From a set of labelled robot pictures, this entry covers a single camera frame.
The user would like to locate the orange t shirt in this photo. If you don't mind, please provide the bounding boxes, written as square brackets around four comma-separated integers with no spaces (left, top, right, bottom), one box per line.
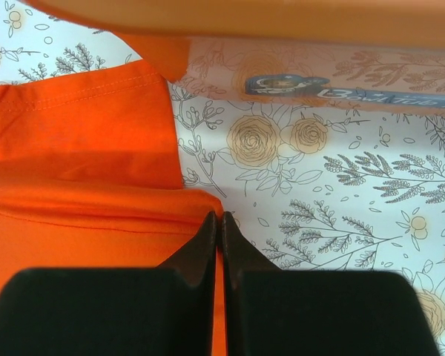
[0,60,227,355]

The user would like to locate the floral table mat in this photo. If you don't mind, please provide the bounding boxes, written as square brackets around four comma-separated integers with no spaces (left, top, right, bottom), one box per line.
[0,1,445,355]

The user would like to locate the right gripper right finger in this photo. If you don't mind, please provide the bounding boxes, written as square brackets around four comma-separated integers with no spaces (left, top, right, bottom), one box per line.
[220,213,438,356]

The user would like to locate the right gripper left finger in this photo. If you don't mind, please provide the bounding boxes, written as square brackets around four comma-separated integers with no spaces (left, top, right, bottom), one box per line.
[0,213,217,355]

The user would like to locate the orange plastic basket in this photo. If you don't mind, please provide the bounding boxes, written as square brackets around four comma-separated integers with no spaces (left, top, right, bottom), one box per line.
[31,1,445,116]

